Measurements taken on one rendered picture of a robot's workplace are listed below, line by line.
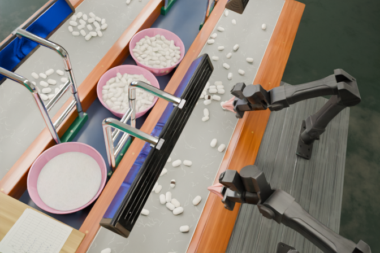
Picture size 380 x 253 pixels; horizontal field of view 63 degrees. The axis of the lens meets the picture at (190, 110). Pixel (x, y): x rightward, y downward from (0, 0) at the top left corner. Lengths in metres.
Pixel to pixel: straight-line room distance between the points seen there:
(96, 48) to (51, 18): 0.41
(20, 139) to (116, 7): 0.84
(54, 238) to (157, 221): 0.34
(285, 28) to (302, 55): 1.13
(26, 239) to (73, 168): 0.28
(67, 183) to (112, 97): 0.41
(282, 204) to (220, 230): 0.31
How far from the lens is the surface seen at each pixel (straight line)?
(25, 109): 1.41
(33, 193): 1.23
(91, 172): 1.24
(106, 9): 1.76
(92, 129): 1.38
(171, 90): 1.38
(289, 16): 1.96
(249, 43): 1.72
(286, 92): 1.23
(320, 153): 1.57
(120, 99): 1.37
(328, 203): 1.48
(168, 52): 1.55
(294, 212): 0.94
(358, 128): 2.74
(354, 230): 2.34
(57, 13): 1.23
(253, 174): 0.93
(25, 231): 1.17
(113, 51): 1.51
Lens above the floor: 1.87
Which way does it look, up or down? 56 degrees down
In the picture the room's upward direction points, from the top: 16 degrees clockwise
